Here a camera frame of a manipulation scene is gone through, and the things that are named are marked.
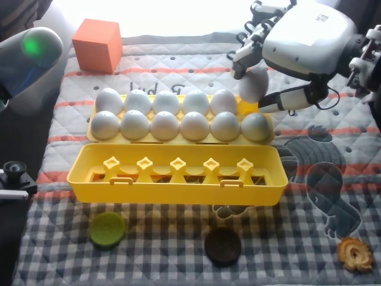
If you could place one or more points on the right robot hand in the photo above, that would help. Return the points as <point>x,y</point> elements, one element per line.
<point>306,41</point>

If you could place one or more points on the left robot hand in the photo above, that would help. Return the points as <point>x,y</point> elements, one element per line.
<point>32,56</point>

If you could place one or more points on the yellow plastic egg carton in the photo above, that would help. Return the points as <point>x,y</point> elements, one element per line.
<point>178,190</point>

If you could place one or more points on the orange cube block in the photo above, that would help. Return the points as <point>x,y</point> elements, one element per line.
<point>95,47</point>

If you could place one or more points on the green round toy cookie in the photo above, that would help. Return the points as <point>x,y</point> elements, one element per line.
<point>107,230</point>

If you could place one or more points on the swirl toy biscuit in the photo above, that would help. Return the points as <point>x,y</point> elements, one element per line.
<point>354,254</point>

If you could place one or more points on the brown round toy cookie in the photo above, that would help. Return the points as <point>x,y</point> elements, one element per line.
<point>222,245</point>

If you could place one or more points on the grey quilt with bear print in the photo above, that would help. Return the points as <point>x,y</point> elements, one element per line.
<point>166,253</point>

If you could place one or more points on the small black camera on bracket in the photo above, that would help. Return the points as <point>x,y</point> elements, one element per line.
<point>15,174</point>

